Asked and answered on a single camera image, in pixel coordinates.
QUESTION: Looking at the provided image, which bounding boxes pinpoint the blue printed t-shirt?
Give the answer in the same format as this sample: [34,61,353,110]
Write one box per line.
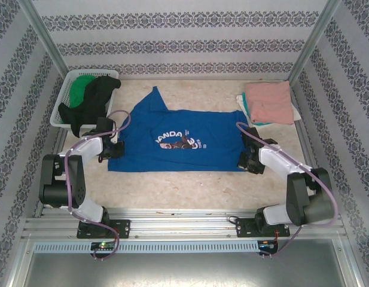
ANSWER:
[108,86,252,173]

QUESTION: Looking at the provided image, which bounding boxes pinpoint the white plastic laundry basket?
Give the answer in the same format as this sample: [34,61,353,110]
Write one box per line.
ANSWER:
[49,69,120,130]

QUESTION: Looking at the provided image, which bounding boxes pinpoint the black t-shirt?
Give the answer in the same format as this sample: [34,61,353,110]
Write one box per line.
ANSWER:
[57,75,123,139]

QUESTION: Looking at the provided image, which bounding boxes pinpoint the pink folded t-shirt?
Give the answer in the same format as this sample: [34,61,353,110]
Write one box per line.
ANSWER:
[245,80,295,126]

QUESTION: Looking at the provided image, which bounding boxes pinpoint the green t-shirt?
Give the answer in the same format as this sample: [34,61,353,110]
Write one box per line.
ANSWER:
[68,74,96,109]

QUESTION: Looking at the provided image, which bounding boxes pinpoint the circuit board with green light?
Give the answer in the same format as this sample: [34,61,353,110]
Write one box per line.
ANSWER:
[91,241,118,251]

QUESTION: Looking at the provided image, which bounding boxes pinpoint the metal bottom panel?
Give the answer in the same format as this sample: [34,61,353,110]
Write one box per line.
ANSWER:
[4,237,364,287]

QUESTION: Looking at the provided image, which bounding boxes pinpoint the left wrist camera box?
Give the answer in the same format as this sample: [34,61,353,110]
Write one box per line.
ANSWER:
[96,117,120,143]

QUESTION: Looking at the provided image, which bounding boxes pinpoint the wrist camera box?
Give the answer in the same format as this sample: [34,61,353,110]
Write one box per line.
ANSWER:
[240,127,260,144]
[96,117,120,143]

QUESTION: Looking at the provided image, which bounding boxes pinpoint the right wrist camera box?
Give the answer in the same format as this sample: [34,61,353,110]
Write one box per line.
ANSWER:
[240,127,260,144]

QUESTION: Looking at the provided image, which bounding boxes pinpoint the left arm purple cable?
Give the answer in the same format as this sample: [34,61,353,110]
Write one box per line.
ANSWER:
[64,109,132,261]

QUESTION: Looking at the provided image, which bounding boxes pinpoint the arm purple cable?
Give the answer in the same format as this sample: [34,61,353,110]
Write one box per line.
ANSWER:
[236,121,340,261]
[64,109,132,261]

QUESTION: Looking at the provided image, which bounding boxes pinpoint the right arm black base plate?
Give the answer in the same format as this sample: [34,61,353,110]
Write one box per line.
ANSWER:
[235,216,290,239]

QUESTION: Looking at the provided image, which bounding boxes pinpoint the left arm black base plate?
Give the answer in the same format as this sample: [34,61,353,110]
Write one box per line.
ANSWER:
[76,219,132,240]

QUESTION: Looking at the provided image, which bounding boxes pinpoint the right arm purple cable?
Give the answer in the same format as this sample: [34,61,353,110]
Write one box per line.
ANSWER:
[236,121,340,261]

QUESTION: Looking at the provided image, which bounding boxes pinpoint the aluminium rail frame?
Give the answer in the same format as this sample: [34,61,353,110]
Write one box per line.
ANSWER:
[21,206,348,240]

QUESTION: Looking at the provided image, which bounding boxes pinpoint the slotted grey cable duct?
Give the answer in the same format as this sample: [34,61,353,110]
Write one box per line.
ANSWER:
[33,240,261,254]

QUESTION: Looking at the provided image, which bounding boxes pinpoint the left aluminium corner post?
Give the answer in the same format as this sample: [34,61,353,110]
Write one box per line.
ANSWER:
[18,0,78,88]

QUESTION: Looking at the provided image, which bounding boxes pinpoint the aluminium corner post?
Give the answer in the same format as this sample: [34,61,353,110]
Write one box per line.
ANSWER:
[286,0,343,87]
[18,0,78,88]

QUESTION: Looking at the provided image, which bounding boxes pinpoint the right aluminium corner post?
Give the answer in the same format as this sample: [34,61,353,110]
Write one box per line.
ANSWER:
[286,0,343,87]

